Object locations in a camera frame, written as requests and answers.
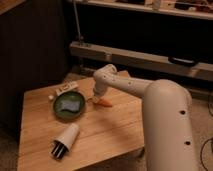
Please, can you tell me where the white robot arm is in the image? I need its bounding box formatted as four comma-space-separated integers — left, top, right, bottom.
93, 64, 199, 171

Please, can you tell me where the blue sponge in bowl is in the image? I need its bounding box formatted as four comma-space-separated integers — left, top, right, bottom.
61, 100, 80, 112

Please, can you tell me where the green ceramic bowl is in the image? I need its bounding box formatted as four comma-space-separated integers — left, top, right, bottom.
53, 91, 86, 119

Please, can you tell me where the wooden table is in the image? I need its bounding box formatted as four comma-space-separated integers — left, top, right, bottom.
17, 70, 146, 171

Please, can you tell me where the white cup with black utensils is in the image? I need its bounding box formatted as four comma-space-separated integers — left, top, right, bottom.
51, 123, 79, 160

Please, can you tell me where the vertical metal pole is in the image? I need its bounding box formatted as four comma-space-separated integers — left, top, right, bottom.
73, 0, 84, 45

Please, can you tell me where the black handle on rail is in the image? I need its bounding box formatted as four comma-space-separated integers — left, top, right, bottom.
168, 57, 199, 67

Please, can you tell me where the metal rail shelf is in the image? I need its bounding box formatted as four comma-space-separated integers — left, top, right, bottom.
69, 41, 213, 82

